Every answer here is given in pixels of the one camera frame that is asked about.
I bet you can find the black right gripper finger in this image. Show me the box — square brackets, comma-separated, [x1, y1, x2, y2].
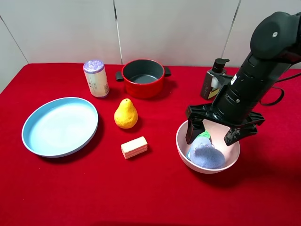
[224, 128, 244, 145]

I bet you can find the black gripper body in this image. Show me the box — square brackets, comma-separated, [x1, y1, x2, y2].
[186, 104, 265, 136]

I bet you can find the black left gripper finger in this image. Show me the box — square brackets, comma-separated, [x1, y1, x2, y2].
[185, 118, 205, 145]

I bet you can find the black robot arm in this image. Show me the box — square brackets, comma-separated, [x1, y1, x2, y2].
[186, 12, 301, 145]

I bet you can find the pink bowl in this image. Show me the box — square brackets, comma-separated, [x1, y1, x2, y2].
[176, 120, 240, 174]

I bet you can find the black pump soap bottle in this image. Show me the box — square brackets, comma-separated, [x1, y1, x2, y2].
[200, 58, 232, 100]

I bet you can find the pink wafer block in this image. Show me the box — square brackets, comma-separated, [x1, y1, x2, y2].
[121, 136, 148, 159]

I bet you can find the yellow pear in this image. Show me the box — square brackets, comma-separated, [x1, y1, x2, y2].
[114, 98, 138, 129]

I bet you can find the red cooking pot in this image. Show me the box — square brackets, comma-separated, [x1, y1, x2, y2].
[115, 59, 172, 99]

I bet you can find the red tablecloth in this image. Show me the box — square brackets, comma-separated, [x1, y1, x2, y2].
[0, 63, 301, 226]

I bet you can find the white purple bag roll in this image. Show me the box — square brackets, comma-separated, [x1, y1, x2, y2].
[83, 60, 110, 98]

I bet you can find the blue plate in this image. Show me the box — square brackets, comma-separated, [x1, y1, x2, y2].
[21, 97, 99, 158]

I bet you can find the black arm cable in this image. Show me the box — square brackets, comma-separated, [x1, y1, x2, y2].
[258, 73, 301, 106]

